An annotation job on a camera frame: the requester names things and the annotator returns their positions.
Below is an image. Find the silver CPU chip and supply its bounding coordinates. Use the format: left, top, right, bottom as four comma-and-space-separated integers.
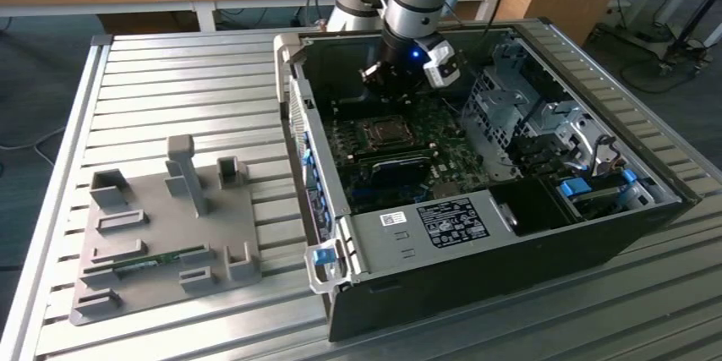
375, 120, 406, 139

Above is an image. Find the metal socket cover frame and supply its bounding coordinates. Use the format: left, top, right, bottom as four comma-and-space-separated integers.
362, 115, 418, 149

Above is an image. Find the silver metal drive cage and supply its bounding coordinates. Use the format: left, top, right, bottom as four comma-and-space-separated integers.
460, 30, 591, 183

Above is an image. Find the green motherboard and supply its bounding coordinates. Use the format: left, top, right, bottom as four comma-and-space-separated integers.
322, 96, 523, 215

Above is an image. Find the black graphics card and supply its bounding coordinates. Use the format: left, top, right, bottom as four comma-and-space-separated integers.
366, 156, 434, 194

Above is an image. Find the silver chipset heatsink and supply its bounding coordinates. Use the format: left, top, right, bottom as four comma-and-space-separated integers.
432, 183, 463, 200

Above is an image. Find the grey power supply unit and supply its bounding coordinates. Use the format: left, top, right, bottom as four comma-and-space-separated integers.
336, 189, 518, 285

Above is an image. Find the blue disk carrier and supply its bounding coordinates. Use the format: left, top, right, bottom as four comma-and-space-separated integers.
617, 168, 643, 210
555, 178, 594, 202

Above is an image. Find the open black PC case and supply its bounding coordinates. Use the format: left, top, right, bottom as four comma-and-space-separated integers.
272, 17, 707, 343

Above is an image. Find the grey parts rack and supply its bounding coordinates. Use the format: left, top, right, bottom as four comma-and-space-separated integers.
67, 134, 266, 327

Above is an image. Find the green RAM stick on rack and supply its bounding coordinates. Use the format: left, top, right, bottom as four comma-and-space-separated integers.
109, 244, 206, 273

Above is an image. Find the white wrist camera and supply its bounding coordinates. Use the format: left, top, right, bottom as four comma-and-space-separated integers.
419, 37, 464, 90

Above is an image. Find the black plastic bracket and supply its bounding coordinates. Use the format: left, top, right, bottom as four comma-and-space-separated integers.
510, 132, 573, 177

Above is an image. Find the black cable bundle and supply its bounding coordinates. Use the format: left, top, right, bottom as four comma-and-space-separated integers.
586, 134, 629, 177

